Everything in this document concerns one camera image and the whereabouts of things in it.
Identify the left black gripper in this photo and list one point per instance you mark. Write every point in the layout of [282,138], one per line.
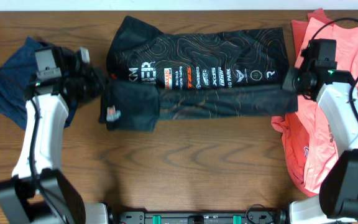
[95,82]

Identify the folded navy blue garment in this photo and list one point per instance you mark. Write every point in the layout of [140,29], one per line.
[15,74]

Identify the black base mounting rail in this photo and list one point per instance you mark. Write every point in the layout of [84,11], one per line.
[256,214]

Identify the black printed cycling jersey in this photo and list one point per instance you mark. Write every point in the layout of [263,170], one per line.
[158,76]

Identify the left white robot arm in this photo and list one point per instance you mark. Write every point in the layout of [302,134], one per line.
[38,192]

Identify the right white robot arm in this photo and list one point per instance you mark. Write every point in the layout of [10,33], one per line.
[319,80]

